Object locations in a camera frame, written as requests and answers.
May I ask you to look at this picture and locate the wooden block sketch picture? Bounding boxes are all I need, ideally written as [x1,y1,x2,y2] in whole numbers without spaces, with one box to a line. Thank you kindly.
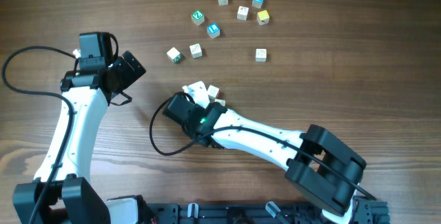
[214,99,226,107]

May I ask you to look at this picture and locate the blue H wooden block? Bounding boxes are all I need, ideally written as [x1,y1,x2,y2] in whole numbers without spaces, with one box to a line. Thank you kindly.
[252,0,264,8]

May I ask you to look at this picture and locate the plain wooden block green side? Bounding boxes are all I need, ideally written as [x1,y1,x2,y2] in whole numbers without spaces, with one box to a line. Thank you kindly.
[207,85,220,100]

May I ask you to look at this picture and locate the blue L wooden block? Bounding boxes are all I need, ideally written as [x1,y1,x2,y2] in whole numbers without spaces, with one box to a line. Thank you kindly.
[207,23,221,39]

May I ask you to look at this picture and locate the wooden block monkey picture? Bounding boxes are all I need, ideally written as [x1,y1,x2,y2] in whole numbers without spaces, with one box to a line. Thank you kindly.
[237,6,249,21]

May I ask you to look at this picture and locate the yellow K wooden block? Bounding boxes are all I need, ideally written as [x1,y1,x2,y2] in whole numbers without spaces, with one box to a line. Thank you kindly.
[256,10,270,26]

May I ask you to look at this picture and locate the wooden block fox picture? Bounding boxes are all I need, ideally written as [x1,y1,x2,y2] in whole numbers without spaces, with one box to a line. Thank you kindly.
[189,43,203,59]

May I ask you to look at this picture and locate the wooden block grey drawing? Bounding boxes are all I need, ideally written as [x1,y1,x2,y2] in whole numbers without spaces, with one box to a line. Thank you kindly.
[255,48,267,62]

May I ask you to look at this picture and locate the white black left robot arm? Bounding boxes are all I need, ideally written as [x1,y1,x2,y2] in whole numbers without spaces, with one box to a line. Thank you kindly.
[12,51,154,223]

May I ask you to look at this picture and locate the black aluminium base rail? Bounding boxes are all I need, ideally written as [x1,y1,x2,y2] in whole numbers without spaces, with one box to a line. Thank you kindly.
[148,198,391,224]

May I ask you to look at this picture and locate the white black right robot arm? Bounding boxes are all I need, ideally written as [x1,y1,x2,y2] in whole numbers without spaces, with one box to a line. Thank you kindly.
[164,99,367,223]

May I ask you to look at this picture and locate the wooden block green A side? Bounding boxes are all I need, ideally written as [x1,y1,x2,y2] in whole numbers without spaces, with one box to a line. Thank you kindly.
[166,47,183,63]

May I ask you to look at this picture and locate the green Z wooden block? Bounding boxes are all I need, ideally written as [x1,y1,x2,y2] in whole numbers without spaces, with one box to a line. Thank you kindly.
[191,10,205,26]

